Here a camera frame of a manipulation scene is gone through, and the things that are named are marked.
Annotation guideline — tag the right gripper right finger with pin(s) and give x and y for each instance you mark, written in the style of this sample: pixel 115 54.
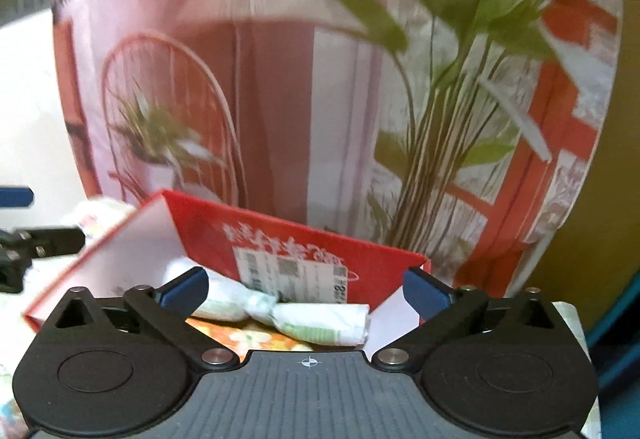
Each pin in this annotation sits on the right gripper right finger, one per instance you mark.
pixel 491 367

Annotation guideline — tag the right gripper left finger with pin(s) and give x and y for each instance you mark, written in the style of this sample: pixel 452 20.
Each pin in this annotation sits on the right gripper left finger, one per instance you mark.
pixel 119 366

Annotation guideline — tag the green plaid bunny tablecloth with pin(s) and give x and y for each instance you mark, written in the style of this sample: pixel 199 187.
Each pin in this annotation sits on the green plaid bunny tablecloth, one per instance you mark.
pixel 241 339

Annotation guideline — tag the red strawberry cardboard box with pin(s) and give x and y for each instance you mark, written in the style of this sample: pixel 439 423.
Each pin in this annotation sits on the red strawberry cardboard box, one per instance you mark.
pixel 172 232

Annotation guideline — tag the white green tissue pack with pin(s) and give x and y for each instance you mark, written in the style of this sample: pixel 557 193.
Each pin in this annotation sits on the white green tissue pack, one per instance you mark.
pixel 324 324

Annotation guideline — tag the printed room backdrop poster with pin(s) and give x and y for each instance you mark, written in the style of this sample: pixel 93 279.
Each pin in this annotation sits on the printed room backdrop poster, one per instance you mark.
pixel 462 130

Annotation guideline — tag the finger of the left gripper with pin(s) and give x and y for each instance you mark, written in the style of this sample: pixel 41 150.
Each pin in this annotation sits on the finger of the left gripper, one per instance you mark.
pixel 16 197

